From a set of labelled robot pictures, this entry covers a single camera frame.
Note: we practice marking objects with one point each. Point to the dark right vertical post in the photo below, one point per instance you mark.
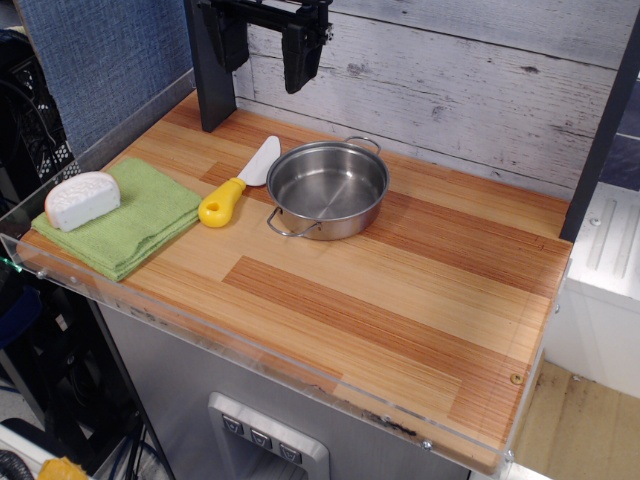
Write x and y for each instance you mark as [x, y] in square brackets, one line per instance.
[608, 126]

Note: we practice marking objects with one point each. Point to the folded green cloth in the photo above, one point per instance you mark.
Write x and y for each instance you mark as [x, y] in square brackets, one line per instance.
[154, 209]

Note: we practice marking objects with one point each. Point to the yellow handled toy knife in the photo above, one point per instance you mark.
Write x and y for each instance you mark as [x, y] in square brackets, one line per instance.
[216, 209]

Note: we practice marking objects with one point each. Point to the white toy sushi piece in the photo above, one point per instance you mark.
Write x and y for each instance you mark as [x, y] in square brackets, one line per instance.
[81, 199]

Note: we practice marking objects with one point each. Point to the blue fabric partition panel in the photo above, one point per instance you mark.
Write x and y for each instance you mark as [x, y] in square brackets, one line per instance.
[114, 68]

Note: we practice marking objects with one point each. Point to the stainless toy fridge cabinet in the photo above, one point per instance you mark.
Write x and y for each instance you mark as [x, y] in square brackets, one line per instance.
[174, 378]

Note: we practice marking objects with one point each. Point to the clear acrylic table guard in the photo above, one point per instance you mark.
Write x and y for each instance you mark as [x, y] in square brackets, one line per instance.
[427, 324]

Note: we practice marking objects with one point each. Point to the dark vertical post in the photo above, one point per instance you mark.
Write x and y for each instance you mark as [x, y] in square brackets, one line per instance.
[215, 87]
[608, 126]

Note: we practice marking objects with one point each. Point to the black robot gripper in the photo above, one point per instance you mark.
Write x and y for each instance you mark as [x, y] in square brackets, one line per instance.
[304, 31]

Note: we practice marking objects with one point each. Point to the black plastic crate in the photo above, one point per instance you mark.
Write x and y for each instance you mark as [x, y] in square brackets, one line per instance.
[34, 146]

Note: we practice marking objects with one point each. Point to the dark left vertical post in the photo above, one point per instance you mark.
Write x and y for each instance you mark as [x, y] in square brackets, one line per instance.
[215, 87]

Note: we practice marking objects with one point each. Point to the yellow object at bottom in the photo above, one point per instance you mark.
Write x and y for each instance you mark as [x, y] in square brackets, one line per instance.
[61, 469]

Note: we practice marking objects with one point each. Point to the white aluminium side block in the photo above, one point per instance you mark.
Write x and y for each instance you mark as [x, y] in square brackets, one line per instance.
[594, 330]

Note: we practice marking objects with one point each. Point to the round metal pot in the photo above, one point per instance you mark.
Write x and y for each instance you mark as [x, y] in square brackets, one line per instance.
[326, 190]

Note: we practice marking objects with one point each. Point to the silver dispenser button panel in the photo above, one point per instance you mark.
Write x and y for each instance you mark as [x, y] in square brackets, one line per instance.
[256, 446]

